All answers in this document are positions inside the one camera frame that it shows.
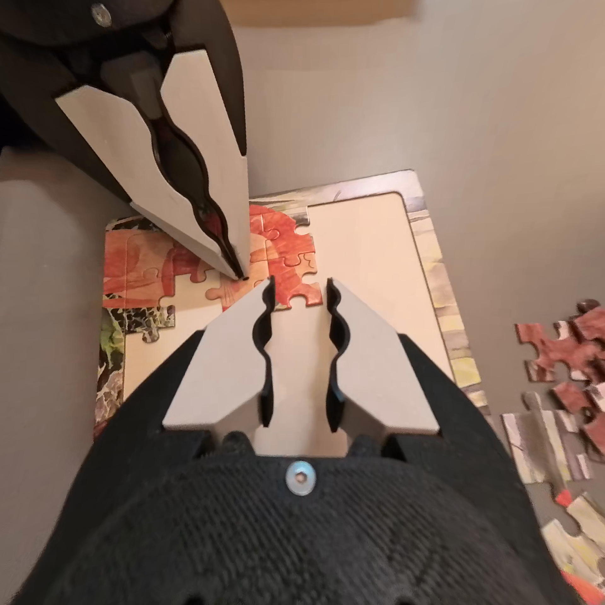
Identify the pile of loose puzzle pieces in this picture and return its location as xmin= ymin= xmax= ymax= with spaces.
xmin=501 ymin=298 xmax=605 ymax=605

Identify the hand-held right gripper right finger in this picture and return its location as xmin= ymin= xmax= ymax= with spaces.
xmin=325 ymin=278 xmax=442 ymax=447

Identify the printed frame puzzle tray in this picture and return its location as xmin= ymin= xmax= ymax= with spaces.
xmin=93 ymin=169 xmax=492 ymax=442

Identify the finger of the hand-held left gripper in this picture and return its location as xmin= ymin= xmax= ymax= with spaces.
xmin=160 ymin=47 xmax=252 ymax=280
xmin=56 ymin=85 xmax=244 ymax=280

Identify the assembled lion puzzle section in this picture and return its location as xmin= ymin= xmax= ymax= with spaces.
xmin=101 ymin=203 xmax=327 ymax=346

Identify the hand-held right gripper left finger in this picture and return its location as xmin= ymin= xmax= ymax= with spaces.
xmin=162 ymin=276 xmax=277 ymax=447

